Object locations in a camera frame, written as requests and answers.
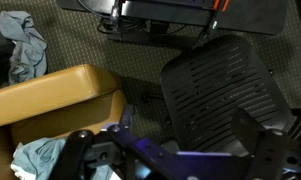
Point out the grey-blue crumpled cloth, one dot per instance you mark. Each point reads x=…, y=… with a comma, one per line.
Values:
x=25, y=50

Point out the blue-grey cloth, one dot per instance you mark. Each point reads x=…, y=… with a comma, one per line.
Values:
x=43, y=156

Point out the tan leather armchair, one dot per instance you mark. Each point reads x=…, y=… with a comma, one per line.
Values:
x=50, y=96

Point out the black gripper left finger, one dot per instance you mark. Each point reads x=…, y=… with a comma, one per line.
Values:
x=127, y=115

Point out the black mesh office chair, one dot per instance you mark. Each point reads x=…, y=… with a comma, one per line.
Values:
x=220, y=90

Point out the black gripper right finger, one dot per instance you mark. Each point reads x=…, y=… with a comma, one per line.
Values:
x=245, y=125

